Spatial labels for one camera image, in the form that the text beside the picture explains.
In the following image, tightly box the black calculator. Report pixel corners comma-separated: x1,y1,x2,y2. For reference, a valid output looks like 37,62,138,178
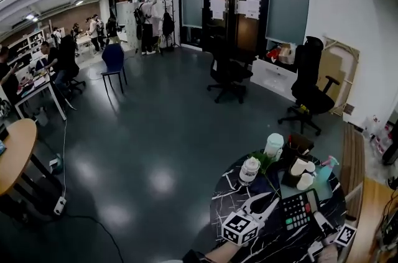
280,188,322,232

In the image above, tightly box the person's right forearm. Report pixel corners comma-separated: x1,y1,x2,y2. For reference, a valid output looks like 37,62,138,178
317,244,343,263

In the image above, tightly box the brown cardboard sheet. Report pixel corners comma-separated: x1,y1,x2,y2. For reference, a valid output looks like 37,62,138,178
317,48,348,104

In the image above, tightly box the white sink basin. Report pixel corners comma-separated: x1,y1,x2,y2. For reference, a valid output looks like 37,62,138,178
251,57,300,100

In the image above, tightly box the teal spray bottle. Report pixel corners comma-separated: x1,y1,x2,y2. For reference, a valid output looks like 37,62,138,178
315,155,340,183

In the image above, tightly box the white work desk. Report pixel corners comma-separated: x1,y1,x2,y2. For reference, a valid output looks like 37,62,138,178
13,68,68,121

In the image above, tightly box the black clothes rack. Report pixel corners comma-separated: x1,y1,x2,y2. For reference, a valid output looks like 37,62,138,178
159,0,182,52

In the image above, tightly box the small cardboard box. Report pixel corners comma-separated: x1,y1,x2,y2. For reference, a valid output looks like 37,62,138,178
278,43,297,65

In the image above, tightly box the red bag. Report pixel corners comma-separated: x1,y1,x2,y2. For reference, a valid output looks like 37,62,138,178
266,46,281,63

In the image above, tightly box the person's left forearm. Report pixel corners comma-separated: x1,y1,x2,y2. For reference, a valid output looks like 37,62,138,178
203,241,242,263

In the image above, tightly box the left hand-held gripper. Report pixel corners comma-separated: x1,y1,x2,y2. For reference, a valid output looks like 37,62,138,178
221,191,281,247

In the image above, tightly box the wooden slat bench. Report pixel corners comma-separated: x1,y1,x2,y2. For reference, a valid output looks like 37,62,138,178
340,122,366,216

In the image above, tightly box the wooden canvas frame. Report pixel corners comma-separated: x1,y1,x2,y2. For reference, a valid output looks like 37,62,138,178
316,35,361,117

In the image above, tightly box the wooden desk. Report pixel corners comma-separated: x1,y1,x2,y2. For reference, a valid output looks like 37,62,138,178
353,177,398,263

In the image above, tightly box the clear water bottle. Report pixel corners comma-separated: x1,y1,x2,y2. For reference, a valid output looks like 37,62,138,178
374,123,394,157
361,115,377,140

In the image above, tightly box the white paper notice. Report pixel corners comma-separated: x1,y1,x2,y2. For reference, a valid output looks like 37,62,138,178
209,0,227,21
236,0,261,21

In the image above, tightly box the black office chair with armrests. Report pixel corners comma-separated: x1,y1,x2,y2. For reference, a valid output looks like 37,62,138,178
277,35,341,136

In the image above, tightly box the grey-green tray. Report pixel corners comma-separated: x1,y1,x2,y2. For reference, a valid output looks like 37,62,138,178
277,166,337,201

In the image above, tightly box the black floor cable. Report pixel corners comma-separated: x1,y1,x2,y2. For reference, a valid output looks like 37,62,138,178
61,213,126,263

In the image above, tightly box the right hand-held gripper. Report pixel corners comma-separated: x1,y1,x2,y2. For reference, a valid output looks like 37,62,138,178
307,210,358,260

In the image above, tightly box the dark blue cloth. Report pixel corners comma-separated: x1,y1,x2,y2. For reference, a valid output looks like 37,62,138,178
248,173,282,195

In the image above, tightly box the black holder with white cups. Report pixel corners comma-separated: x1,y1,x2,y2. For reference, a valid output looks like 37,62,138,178
280,155,309,188

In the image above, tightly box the blue chair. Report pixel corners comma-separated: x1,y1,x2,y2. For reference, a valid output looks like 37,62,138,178
100,43,128,98

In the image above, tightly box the white power strip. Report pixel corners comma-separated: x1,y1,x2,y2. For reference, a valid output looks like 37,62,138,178
53,196,68,216

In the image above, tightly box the glass jar with white lid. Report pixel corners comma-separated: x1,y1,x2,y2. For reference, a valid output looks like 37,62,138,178
238,157,262,188

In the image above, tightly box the green plant sprig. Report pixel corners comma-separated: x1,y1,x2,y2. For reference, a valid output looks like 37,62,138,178
248,150,282,199

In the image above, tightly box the round wooden table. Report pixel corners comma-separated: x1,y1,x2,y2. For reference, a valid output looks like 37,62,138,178
0,118,39,196

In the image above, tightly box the mint lidded tumbler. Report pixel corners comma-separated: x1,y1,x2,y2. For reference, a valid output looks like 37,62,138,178
263,132,285,159

